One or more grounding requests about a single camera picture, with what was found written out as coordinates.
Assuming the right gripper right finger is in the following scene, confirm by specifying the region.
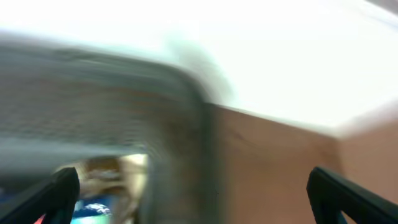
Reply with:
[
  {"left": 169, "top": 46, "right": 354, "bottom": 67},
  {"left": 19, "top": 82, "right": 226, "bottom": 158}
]
[{"left": 307, "top": 167, "right": 397, "bottom": 224}]

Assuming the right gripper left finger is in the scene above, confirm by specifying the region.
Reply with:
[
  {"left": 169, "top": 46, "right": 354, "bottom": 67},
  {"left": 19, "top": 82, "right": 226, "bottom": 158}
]
[{"left": 1, "top": 167, "right": 80, "bottom": 224}]

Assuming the tissue multipack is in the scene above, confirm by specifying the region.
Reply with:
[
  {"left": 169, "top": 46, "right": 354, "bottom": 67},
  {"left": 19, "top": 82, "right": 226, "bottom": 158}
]
[{"left": 71, "top": 195, "right": 118, "bottom": 224}]

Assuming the white brown snack bag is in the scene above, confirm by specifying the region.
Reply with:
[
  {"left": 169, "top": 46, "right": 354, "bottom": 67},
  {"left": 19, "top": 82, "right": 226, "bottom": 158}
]
[{"left": 56, "top": 154, "right": 148, "bottom": 223}]

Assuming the grey plastic basket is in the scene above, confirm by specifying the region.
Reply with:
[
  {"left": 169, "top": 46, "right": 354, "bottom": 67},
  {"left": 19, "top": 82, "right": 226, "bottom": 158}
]
[{"left": 1, "top": 33, "right": 221, "bottom": 223}]

